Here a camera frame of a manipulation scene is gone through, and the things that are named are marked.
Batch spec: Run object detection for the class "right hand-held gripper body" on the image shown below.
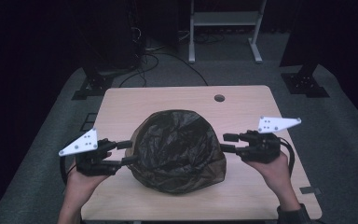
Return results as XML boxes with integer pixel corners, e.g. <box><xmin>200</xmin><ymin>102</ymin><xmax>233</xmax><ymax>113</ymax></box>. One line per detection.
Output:
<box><xmin>239</xmin><ymin>116</ymin><xmax>302</xmax><ymax>164</ymax></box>

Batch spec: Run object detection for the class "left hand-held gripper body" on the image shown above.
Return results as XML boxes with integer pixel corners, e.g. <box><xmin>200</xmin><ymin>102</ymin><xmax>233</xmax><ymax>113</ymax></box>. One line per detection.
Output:
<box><xmin>58</xmin><ymin>127</ymin><xmax>122</xmax><ymax>177</ymax></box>

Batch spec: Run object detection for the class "black plastic garbage bag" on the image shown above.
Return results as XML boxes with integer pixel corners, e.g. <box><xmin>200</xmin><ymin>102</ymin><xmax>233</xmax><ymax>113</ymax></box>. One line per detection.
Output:
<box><xmin>124</xmin><ymin>109</ymin><xmax>227</xmax><ymax>196</ymax></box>

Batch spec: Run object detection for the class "person's left hand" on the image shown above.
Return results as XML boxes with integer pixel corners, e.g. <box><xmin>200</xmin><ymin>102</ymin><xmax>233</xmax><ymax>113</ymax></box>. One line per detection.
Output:
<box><xmin>63</xmin><ymin>151</ymin><xmax>113</xmax><ymax>203</ymax></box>

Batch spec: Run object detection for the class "person's right hand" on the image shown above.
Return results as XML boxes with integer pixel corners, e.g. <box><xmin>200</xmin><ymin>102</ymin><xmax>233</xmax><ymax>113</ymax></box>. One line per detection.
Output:
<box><xmin>245</xmin><ymin>151</ymin><xmax>293</xmax><ymax>192</ymax></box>

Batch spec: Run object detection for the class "dark tape strip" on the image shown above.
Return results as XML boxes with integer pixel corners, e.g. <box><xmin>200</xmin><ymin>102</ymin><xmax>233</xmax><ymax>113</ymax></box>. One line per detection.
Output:
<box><xmin>299</xmin><ymin>186</ymin><xmax>323</xmax><ymax>196</ymax></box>

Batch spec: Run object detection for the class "black metal stand base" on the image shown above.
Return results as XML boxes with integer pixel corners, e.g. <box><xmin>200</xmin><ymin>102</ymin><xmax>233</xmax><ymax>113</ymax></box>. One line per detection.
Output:
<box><xmin>280</xmin><ymin>60</ymin><xmax>330</xmax><ymax>99</ymax></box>
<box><xmin>71</xmin><ymin>59</ymin><xmax>117</xmax><ymax>101</ymax></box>

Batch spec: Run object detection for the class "dark equipment cabinet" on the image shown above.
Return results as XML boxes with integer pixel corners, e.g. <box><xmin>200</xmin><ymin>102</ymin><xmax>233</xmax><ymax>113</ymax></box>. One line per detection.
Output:
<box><xmin>82</xmin><ymin>0</ymin><xmax>145</xmax><ymax>74</ymax></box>

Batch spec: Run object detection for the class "right hand-held gripper black cable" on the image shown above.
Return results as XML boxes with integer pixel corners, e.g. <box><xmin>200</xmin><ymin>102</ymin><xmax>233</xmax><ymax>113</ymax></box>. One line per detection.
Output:
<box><xmin>279</xmin><ymin>136</ymin><xmax>296</xmax><ymax>179</ymax></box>

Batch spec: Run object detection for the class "hand-held gripper black cable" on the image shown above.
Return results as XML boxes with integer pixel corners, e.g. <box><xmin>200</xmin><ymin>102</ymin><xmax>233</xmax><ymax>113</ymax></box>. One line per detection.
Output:
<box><xmin>59</xmin><ymin>153</ymin><xmax>77</xmax><ymax>185</ymax></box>
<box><xmin>279</xmin><ymin>136</ymin><xmax>296</xmax><ymax>179</ymax></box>

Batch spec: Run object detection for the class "left hand-held gripper black cable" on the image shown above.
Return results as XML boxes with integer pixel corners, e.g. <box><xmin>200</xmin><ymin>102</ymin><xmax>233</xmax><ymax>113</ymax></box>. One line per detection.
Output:
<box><xmin>59</xmin><ymin>153</ymin><xmax>77</xmax><ymax>185</ymax></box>

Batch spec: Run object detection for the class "long black floor cable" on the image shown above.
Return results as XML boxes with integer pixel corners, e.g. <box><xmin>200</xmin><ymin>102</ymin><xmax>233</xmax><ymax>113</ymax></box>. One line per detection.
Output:
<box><xmin>143</xmin><ymin>50</ymin><xmax>209</xmax><ymax>87</ymax></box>

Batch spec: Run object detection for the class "black looped floor cable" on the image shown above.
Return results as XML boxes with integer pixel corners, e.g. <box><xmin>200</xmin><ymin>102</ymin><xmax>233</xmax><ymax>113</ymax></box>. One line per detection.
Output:
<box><xmin>118</xmin><ymin>52</ymin><xmax>160</xmax><ymax>89</ymax></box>

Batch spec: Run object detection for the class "coil of dark cables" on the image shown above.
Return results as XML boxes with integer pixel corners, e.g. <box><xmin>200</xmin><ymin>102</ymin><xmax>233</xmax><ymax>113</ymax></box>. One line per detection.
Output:
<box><xmin>194</xmin><ymin>31</ymin><xmax>227</xmax><ymax>45</ymax></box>

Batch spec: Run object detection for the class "white metal stand frame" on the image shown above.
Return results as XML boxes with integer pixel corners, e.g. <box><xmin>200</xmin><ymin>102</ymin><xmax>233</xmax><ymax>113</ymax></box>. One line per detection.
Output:
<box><xmin>188</xmin><ymin>0</ymin><xmax>269</xmax><ymax>64</ymax></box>

